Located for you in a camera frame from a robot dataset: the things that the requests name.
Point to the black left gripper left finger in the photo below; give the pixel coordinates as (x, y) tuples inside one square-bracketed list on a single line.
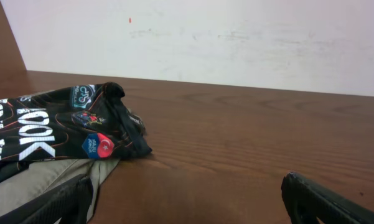
[(67, 203)]

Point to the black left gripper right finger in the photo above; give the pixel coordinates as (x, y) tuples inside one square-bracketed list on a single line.
[(307, 202)]

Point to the beige folded shirt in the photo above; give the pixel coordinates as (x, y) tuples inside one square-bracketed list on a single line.
[(41, 177)]

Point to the black printed folded jersey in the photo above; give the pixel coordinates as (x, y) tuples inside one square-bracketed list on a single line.
[(79, 122)]

